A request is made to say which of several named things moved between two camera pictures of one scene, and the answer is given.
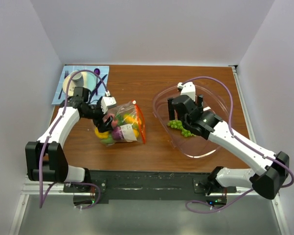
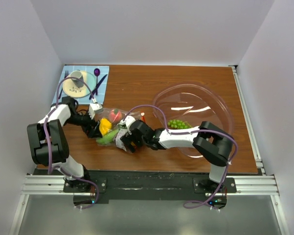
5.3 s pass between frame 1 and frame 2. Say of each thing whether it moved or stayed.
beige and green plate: stayed
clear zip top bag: moved
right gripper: moved
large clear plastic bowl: stayed
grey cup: stayed
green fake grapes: stayed
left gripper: moved
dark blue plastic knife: stayed
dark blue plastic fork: stayed
